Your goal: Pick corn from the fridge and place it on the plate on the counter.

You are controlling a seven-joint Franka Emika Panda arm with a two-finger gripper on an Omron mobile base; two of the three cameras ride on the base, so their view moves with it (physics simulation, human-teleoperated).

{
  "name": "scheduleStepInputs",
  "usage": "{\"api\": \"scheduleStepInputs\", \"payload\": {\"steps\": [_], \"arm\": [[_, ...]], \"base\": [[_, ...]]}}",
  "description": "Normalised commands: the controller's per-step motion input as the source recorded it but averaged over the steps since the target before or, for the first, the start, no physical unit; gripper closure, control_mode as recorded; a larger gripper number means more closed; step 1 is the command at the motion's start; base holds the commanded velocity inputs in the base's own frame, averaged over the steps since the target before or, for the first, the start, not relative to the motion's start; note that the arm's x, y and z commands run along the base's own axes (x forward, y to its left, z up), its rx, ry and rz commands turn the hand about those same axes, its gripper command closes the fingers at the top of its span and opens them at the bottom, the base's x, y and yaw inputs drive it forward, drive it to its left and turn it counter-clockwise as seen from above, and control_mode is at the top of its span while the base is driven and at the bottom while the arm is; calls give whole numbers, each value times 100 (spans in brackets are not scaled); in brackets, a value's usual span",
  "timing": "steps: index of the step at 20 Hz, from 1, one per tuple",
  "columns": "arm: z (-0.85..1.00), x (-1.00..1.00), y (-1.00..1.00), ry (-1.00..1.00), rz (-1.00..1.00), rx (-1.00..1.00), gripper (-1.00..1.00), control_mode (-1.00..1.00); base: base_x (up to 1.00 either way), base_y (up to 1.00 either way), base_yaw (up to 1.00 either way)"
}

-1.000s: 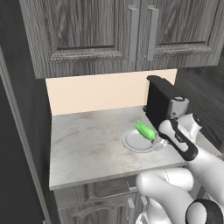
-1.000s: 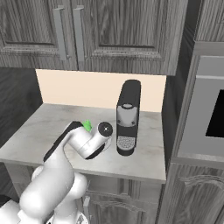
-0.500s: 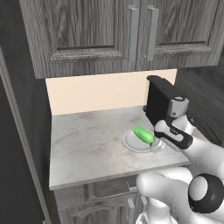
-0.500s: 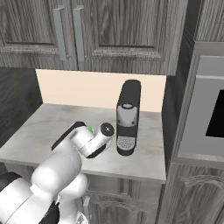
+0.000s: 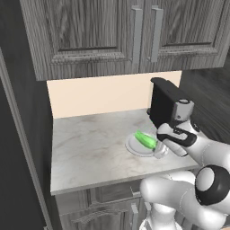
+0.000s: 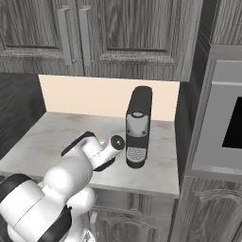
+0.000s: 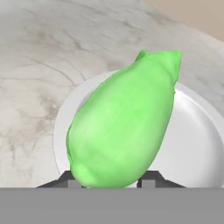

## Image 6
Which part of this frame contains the grey wood wall cupboard door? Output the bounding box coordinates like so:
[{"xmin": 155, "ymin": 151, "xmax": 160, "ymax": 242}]
[
  {"xmin": 76, "ymin": 0, "xmax": 204, "ymax": 82},
  {"xmin": 0, "ymin": 0, "xmax": 85, "ymax": 77}
]

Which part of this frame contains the grey metal cupboard handle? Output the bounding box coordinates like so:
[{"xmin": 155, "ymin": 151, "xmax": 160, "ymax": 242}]
[
  {"xmin": 78, "ymin": 6, "xmax": 94, "ymax": 68},
  {"xmin": 57, "ymin": 7, "xmax": 75, "ymax": 67}
]

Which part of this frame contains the grey wood cupboard above oven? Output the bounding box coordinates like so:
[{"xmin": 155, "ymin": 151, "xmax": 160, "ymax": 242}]
[{"xmin": 209, "ymin": 0, "xmax": 242, "ymax": 47}]

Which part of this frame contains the pale base cupboard handle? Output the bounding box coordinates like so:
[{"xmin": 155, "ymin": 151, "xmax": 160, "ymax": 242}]
[{"xmin": 89, "ymin": 211, "xmax": 99, "ymax": 234}]

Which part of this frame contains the grey wood cupboard below oven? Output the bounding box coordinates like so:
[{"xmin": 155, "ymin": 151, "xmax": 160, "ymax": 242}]
[{"xmin": 169, "ymin": 175, "xmax": 242, "ymax": 242}]

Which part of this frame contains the grey wood base cupboard door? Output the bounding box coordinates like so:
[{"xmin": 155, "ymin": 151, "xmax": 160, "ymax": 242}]
[{"xmin": 84, "ymin": 187, "xmax": 177, "ymax": 242}]

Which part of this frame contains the stainless steel built-in oven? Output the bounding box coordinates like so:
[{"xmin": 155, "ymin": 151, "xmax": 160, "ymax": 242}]
[{"xmin": 184, "ymin": 44, "xmax": 242, "ymax": 184}]

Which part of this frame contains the black and grey coffee machine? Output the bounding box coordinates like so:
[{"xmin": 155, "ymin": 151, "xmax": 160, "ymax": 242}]
[{"xmin": 125, "ymin": 85, "xmax": 154, "ymax": 169}]

